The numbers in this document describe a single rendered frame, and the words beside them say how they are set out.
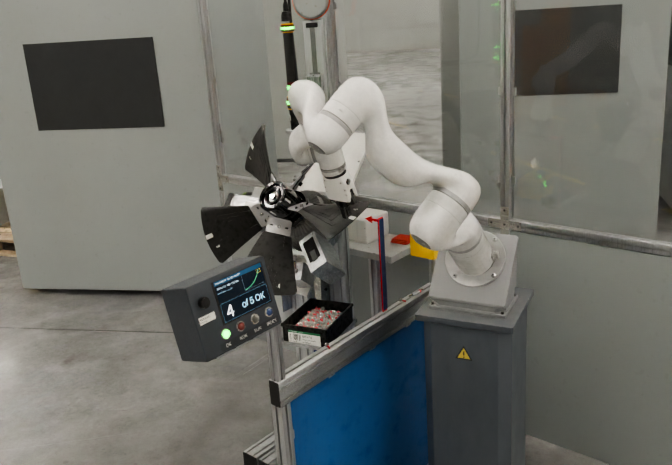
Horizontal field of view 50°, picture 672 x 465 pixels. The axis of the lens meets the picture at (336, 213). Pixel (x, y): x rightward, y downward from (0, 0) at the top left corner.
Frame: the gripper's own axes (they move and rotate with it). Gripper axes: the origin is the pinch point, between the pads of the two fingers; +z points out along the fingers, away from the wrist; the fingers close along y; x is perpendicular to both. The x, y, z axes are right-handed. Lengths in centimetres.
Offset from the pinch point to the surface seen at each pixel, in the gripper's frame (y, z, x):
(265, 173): 45.3, -3.5, -9.3
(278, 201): 27.6, -1.8, 3.6
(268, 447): 50, 107, 33
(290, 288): 15.8, 21.4, 20.6
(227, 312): -20, -18, 69
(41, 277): 318, 117, -10
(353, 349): -15.9, 30.7, 29.6
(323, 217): 7.7, 1.5, 3.5
